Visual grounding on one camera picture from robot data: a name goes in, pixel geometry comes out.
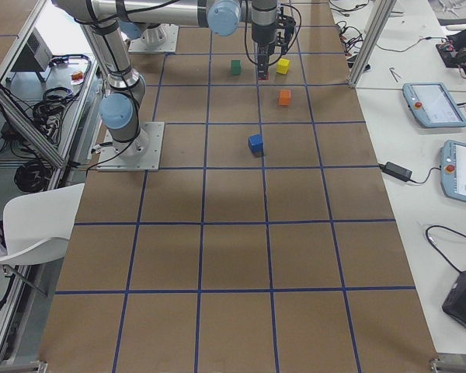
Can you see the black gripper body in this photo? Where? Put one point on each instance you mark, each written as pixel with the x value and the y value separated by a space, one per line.
pixel 262 35

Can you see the blue wooden block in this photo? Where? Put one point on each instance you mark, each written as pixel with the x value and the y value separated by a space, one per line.
pixel 255 143

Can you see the lower teach pendant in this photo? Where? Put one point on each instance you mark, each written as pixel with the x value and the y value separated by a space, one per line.
pixel 453 169

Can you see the teach pendant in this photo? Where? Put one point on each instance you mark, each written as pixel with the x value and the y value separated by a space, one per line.
pixel 453 169
pixel 432 105

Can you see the upper teach pendant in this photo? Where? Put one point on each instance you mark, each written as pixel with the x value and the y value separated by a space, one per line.
pixel 432 105

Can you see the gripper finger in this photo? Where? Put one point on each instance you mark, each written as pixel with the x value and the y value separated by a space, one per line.
pixel 266 57
pixel 259 61

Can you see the white chair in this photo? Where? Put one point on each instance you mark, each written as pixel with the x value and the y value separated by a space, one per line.
pixel 38 226

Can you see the grey box left shelf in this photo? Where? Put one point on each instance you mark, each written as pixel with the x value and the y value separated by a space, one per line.
pixel 34 57

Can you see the green wooden block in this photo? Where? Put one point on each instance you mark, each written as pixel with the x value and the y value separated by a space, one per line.
pixel 235 67

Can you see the black power adapter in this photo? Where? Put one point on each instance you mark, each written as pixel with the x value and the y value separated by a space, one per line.
pixel 396 171

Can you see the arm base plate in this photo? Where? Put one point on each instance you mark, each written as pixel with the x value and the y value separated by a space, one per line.
pixel 143 154
pixel 159 40

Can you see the aluminium frame post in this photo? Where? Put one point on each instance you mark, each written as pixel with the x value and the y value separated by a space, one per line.
pixel 372 31

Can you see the orange wooden block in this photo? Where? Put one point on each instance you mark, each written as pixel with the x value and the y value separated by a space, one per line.
pixel 284 97

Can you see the yellow wooden block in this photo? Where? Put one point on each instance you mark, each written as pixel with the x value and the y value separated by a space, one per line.
pixel 283 66

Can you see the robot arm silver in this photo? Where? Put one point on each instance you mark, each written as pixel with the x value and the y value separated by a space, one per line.
pixel 119 110
pixel 221 17

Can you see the aluminium frame rail left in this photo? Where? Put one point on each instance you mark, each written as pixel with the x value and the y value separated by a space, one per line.
pixel 24 126

